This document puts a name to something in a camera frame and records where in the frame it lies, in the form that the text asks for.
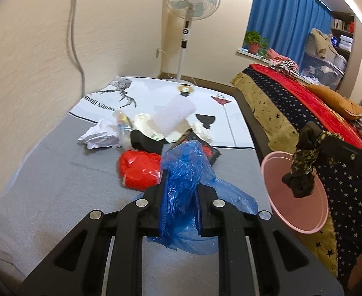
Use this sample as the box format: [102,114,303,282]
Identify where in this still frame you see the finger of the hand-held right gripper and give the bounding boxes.
[318,134,359,175]

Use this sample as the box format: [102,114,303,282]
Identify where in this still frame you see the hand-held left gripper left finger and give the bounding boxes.
[19,168,170,296]

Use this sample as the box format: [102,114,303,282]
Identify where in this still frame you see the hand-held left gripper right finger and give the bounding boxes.
[195,185,345,296]

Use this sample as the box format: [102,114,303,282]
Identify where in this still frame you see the dark patterned cloth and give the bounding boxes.
[281,122,334,199]

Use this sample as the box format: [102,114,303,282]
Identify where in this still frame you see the blue plastic bag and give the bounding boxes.
[133,140,258,255]

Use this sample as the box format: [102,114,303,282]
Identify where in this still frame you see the red plastic bag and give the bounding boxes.
[117,149,163,191]

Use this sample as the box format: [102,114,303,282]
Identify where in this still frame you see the black red packet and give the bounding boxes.
[173,131,221,165]

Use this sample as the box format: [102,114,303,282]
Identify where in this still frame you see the pink trash bin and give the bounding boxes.
[260,151,329,234]

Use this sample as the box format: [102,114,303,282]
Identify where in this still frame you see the beige tissue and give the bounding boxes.
[190,120,214,144]

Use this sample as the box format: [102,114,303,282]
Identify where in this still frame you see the clear plastic wrapper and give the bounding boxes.
[113,111,135,148]

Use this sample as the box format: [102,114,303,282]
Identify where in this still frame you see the orange pillow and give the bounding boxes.
[306,84,362,121]

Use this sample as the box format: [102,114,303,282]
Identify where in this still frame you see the black cloth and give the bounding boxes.
[130,129,167,155]

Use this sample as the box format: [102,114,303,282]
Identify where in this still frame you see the star print bedsheet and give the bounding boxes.
[232,68,362,276]

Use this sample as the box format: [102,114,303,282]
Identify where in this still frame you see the clear storage box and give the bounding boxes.
[301,52,345,91]

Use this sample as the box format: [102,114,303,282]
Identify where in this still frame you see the small grey storage box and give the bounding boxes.
[332,54,348,74]

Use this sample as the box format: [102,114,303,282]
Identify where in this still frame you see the cream crumpled paper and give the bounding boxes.
[133,113,166,141]

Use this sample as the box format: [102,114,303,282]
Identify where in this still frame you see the striped clothing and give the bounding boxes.
[269,60,300,77]

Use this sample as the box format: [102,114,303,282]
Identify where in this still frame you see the crumpled white paper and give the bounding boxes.
[77,120,123,149]

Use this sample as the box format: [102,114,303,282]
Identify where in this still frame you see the ironing board with printed cover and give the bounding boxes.
[0,75,274,279]

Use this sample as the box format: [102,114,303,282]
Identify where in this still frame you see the beige jacket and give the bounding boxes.
[310,28,339,60]

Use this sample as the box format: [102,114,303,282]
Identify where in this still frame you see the pink folded clothing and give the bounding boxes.
[267,49,292,65]

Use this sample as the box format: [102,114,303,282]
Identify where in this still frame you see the bookshelf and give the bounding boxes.
[329,11,356,62]

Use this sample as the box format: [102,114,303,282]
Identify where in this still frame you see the potted green plant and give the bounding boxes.
[243,31,270,57]

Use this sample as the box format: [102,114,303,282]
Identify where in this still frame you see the white window sill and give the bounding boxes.
[236,49,268,60]

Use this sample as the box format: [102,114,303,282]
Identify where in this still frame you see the blue curtain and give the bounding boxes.
[246,0,332,65]

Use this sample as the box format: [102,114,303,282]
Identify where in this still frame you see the grey wall cable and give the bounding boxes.
[66,0,87,96]

